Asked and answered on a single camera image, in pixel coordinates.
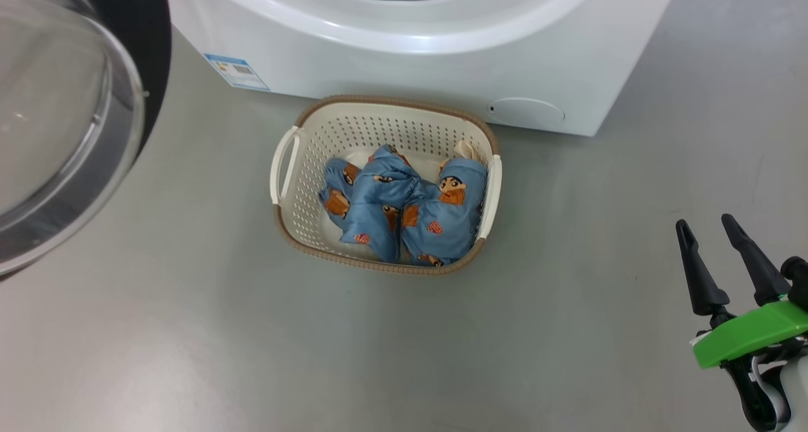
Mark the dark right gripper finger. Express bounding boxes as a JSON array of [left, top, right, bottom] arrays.
[[722, 214, 791, 306], [675, 219, 730, 316]]

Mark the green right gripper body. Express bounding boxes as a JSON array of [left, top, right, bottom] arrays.
[[692, 299, 808, 432]]

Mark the blue cartoon print garment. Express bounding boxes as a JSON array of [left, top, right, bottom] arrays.
[[319, 145, 422, 263], [401, 140, 489, 267]]

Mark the round black glass washer door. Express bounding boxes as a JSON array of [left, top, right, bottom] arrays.
[[0, 0, 172, 281]]

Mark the white front-load washing machine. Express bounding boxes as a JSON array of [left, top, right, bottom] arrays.
[[163, 0, 684, 137]]

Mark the round white filter cover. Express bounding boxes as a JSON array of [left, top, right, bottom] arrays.
[[486, 97, 566, 129]]

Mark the cream perforated laundry basket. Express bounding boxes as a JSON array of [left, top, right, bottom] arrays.
[[270, 95, 503, 276]]

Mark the blue energy label sticker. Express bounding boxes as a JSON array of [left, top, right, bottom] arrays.
[[203, 54, 271, 92]]

